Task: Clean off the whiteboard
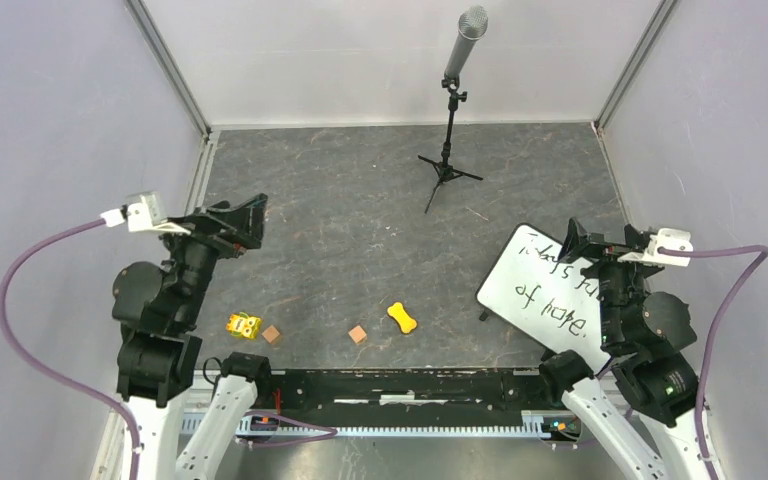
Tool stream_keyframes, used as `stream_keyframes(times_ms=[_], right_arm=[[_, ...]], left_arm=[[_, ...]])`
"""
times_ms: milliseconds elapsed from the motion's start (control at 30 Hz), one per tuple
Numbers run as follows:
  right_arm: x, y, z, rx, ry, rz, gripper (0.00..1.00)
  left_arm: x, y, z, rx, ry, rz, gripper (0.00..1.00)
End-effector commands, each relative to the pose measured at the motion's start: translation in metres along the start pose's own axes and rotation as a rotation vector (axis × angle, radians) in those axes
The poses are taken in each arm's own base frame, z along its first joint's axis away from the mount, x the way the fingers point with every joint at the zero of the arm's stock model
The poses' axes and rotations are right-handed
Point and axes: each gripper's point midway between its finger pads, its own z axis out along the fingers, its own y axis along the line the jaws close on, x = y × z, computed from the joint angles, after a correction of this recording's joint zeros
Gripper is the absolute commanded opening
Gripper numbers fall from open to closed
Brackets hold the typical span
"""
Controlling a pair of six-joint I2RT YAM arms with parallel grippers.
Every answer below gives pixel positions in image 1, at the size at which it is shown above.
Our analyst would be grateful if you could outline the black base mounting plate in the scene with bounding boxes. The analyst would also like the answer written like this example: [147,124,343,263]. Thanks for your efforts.
[254,367,562,427]

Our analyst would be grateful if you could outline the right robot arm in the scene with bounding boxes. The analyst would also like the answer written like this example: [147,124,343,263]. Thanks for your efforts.
[537,218,719,479]

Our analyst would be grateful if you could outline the yellow bone-shaped eraser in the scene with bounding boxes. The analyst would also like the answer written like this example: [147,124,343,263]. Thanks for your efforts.
[387,301,418,335]

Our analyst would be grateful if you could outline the slotted grey cable duct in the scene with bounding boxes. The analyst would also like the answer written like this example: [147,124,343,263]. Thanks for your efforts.
[235,414,561,440]

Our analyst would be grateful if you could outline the black microphone tripod stand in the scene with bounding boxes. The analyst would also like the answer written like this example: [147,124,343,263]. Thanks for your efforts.
[417,77,484,214]

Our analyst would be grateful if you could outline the right wooden cube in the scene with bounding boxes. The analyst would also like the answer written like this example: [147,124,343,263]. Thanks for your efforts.
[348,325,368,345]

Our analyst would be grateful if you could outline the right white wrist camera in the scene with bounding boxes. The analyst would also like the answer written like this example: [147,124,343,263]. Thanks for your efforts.
[617,228,693,267]

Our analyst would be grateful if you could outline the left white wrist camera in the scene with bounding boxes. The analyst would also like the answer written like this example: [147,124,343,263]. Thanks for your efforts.
[100,191,191,235]

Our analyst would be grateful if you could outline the yellow toy car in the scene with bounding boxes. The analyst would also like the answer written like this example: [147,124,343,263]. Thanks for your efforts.
[225,312,262,340]

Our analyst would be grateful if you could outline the white whiteboard black frame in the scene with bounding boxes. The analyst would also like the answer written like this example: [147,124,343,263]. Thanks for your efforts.
[476,223,609,372]

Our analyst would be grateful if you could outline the grey microphone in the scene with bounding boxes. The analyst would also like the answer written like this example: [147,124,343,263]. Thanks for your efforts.
[443,5,489,82]

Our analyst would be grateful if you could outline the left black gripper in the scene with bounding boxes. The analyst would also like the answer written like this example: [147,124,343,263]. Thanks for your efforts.
[153,190,268,324]

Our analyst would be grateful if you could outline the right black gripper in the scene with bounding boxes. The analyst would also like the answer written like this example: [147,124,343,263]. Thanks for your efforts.
[556,214,660,346]

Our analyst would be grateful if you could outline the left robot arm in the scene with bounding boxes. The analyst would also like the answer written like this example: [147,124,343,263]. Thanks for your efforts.
[103,192,274,479]

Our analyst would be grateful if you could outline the wooden cube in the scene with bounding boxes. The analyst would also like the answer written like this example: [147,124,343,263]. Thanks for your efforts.
[348,325,368,345]
[262,325,282,345]

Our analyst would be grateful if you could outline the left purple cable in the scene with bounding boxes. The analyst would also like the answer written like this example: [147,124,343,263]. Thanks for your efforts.
[0,218,143,480]

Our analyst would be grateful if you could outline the left wooden cube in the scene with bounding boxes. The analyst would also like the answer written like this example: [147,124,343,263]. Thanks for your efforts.
[262,325,282,345]

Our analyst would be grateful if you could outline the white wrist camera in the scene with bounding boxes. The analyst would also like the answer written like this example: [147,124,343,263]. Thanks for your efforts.
[100,191,191,235]
[617,228,693,267]

